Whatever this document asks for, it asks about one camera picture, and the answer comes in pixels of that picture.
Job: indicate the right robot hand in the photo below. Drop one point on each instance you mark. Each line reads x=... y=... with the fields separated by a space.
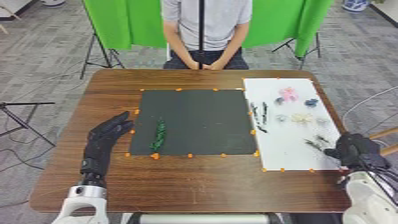
x=356 y=146

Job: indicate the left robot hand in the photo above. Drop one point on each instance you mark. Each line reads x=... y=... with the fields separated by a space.
x=104 y=136

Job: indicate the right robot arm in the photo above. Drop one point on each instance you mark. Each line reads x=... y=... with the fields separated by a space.
x=367 y=196

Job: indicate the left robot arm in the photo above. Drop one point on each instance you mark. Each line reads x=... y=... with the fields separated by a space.
x=86 y=196

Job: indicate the dark mat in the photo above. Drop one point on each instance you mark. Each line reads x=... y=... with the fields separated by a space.
x=201 y=123

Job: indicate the person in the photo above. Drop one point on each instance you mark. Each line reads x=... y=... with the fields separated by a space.
x=228 y=23

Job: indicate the green sprig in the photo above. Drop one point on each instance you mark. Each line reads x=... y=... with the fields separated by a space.
x=159 y=136
x=322 y=138
x=313 y=144

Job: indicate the small white flower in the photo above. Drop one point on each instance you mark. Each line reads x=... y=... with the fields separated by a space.
x=322 y=121

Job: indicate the white sheet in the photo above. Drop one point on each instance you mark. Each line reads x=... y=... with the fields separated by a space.
x=285 y=153

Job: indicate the black tripod stand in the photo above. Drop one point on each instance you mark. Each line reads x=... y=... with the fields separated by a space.
x=20 y=121
x=107 y=55
x=317 y=46

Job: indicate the dark blue flower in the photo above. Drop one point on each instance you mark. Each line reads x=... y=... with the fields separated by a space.
x=311 y=102

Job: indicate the light blue flower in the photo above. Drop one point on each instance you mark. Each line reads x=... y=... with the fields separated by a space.
x=281 y=117

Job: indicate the pink flower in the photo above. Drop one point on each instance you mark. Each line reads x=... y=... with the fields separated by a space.
x=288 y=94

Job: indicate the pale grey bar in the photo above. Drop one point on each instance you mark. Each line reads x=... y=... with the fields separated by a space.
x=205 y=219

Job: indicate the black stand pole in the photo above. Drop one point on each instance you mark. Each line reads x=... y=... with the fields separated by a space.
x=201 y=30

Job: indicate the blue white vase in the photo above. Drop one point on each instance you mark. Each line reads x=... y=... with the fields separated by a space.
x=356 y=4
x=54 y=2

